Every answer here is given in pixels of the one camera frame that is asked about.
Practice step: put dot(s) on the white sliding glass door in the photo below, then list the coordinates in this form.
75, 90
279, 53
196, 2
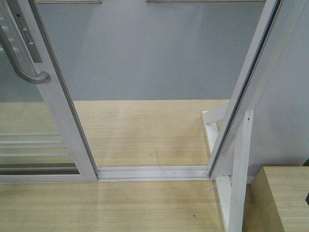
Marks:
68, 122

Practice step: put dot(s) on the light wooden platform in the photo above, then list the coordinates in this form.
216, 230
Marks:
126, 133

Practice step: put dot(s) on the aluminium floor track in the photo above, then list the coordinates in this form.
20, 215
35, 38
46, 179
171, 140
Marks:
153, 173

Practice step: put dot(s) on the white wooden support brace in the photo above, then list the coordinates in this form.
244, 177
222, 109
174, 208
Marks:
231, 179

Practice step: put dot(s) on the light wooden box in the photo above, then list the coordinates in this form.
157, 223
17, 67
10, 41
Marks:
280, 198

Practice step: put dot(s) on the white door frame post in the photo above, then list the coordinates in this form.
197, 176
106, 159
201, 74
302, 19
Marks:
234, 111

